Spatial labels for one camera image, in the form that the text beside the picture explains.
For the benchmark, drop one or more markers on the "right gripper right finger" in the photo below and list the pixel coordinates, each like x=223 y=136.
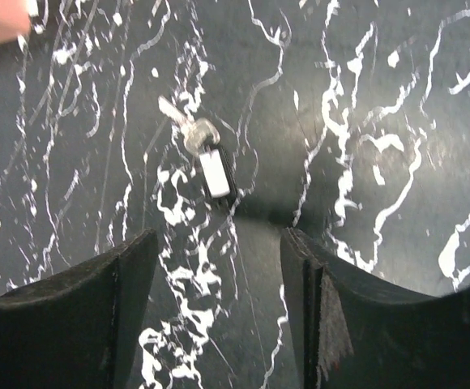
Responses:
x=351 y=329

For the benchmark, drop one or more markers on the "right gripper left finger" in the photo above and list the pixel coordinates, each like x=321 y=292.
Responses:
x=79 y=328

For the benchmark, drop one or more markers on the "key with black tag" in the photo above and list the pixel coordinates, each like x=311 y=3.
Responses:
x=202 y=140

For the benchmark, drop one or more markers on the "orange plastic file organizer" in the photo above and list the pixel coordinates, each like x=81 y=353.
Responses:
x=14 y=19

